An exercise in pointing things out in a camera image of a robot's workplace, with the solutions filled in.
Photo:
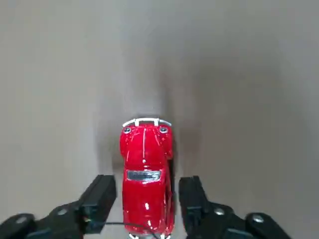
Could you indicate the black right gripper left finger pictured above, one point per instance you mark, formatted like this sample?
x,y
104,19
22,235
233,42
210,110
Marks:
x,y
94,199

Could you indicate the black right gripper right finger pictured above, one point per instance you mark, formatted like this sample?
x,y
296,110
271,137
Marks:
x,y
194,199

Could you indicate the red toy car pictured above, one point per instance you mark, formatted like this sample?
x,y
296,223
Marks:
x,y
144,199

